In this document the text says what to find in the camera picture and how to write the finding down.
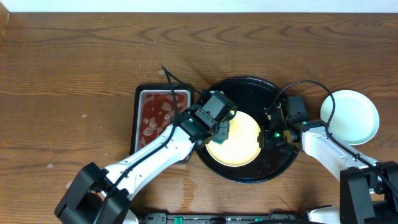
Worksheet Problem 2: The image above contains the yellow plate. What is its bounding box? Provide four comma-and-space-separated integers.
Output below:
206, 111, 261, 167

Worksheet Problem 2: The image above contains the pale green plate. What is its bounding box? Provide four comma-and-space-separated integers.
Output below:
320, 90, 380, 146

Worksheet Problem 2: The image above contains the green scrubbing sponge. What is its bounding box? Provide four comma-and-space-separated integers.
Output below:
212, 138, 224, 144

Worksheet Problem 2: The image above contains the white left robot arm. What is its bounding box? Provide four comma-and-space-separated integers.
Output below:
54, 105, 232, 223

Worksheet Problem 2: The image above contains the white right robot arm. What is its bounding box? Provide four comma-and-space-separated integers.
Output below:
257, 121, 397, 223

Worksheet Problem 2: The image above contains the round black serving tray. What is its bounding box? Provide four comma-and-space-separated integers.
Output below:
196, 77, 299, 184

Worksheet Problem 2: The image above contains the black rectangular wash tray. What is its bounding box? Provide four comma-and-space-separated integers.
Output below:
130, 84, 193, 154

